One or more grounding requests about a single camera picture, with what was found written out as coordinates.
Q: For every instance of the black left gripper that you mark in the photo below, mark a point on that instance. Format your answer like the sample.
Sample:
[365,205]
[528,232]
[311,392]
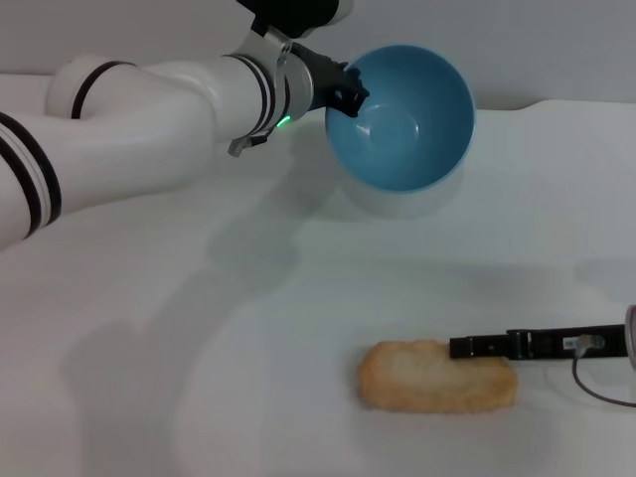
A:
[325,79]

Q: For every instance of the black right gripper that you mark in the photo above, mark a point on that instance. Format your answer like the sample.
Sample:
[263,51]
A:
[546,344]

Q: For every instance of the orange striped bread loaf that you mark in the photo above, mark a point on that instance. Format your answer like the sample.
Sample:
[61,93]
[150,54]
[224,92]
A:
[427,382]

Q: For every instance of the blue bowl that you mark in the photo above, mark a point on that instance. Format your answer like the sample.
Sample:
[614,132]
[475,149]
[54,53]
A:
[402,134]

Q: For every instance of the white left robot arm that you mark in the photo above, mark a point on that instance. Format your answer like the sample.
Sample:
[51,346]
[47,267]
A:
[149,129]

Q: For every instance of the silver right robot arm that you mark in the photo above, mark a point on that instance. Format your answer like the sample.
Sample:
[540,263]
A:
[632,338]

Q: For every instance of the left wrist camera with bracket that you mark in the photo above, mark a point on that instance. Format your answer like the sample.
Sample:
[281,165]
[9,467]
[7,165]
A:
[298,15]

